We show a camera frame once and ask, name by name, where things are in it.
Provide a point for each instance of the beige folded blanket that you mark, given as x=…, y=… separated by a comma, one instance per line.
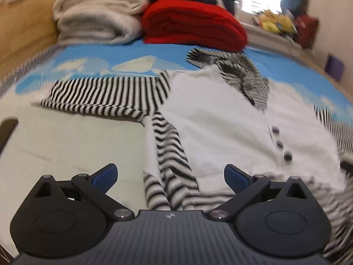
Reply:
x=96, y=13

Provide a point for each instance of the black phone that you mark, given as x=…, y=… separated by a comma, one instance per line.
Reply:
x=7, y=132

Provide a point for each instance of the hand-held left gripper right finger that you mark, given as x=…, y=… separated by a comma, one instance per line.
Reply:
x=235, y=177

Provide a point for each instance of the purple box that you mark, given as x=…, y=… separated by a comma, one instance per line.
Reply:
x=334, y=67

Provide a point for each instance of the blue white printed bed sheet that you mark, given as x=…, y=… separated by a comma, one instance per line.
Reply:
x=82, y=143

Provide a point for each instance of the red folded blanket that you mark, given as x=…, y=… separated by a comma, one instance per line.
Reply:
x=190, y=24

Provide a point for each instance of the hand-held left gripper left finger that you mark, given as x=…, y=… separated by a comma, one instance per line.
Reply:
x=106, y=177

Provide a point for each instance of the black white striped garment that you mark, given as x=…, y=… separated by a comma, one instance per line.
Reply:
x=220, y=116

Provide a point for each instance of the red bag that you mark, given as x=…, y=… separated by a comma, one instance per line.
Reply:
x=307, y=30

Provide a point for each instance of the yellow plush toy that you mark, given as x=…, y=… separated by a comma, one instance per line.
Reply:
x=275, y=22

